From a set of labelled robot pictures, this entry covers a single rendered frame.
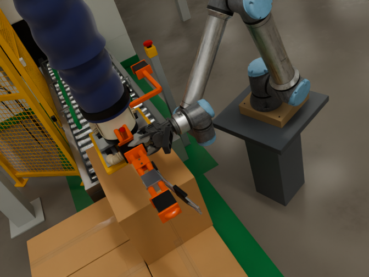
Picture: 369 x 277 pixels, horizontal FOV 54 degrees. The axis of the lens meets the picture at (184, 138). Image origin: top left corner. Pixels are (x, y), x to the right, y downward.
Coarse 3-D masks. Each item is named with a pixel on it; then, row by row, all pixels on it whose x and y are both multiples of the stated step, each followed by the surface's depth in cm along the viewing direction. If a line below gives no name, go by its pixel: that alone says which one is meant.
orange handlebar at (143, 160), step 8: (144, 72) 188; (152, 80) 180; (160, 88) 174; (144, 96) 172; (152, 96) 173; (136, 104) 172; (120, 136) 155; (128, 136) 154; (136, 160) 140; (144, 160) 139; (136, 168) 137; (144, 168) 140; (152, 168) 135; (160, 184) 128; (152, 192) 127; (176, 208) 119; (168, 216) 118
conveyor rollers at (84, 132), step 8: (48, 64) 399; (56, 88) 353; (64, 104) 327; (72, 104) 328; (80, 112) 315; (144, 112) 289; (72, 120) 306; (80, 120) 301; (152, 120) 275; (72, 128) 300; (88, 128) 296; (80, 136) 286; (88, 136) 282; (80, 144) 279; (88, 144) 275; (88, 160) 261; (96, 176) 247
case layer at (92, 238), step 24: (72, 216) 227; (96, 216) 222; (48, 240) 218; (72, 240) 213; (96, 240) 209; (120, 240) 204; (192, 240) 191; (216, 240) 187; (48, 264) 206; (72, 264) 201; (96, 264) 197; (120, 264) 193; (144, 264) 189; (168, 264) 185; (192, 264) 181; (216, 264) 178
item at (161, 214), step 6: (162, 192) 123; (168, 192) 123; (150, 198) 123; (156, 198) 122; (162, 198) 121; (168, 198) 121; (174, 198) 120; (156, 204) 120; (162, 204) 120; (168, 204) 119; (174, 204) 118; (162, 210) 118; (168, 210) 118; (180, 210) 121; (162, 216) 118; (162, 222) 120
